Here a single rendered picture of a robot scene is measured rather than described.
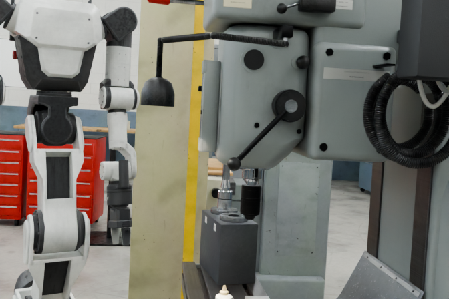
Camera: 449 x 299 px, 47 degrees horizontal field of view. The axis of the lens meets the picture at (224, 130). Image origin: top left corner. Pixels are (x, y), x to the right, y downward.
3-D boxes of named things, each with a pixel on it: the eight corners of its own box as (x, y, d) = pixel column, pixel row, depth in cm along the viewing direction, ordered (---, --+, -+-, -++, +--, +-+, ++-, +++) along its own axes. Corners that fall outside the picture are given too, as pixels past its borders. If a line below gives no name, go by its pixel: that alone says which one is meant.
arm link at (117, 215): (100, 227, 184) (99, 193, 186) (125, 225, 189) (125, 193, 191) (111, 228, 174) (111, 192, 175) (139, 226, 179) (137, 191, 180)
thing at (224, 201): (224, 206, 175) (224, 191, 175) (234, 209, 172) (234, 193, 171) (214, 208, 172) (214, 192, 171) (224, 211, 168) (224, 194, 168)
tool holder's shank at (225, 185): (225, 189, 174) (226, 155, 173) (232, 190, 171) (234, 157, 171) (218, 189, 171) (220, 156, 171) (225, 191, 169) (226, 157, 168)
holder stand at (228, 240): (217, 285, 156) (221, 220, 155) (198, 263, 177) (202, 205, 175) (254, 283, 159) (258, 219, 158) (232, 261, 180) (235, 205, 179)
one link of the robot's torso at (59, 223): (25, 256, 170) (23, 121, 181) (79, 251, 178) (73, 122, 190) (33, 253, 157) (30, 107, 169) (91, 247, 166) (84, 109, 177)
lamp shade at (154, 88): (133, 104, 111) (135, 75, 111) (161, 105, 116) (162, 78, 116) (153, 105, 106) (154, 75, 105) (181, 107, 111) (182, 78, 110)
